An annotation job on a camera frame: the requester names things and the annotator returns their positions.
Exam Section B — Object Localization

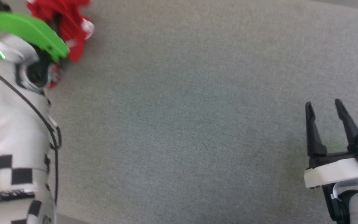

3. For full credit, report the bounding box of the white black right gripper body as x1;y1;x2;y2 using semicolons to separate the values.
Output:
303;133;358;189

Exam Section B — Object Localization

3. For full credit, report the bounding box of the grey fabric sofa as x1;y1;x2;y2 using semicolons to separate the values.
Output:
8;0;358;224

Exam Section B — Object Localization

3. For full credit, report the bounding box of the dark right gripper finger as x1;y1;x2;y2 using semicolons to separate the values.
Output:
305;101;328;157
335;99;358;152

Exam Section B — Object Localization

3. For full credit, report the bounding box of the red and white garment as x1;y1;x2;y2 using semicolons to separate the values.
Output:
26;0;95;89

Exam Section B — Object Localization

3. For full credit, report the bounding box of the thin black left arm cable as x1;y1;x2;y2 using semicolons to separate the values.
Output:
0;58;62;206

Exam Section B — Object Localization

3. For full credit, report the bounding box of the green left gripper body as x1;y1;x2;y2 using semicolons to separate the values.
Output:
0;0;70;63

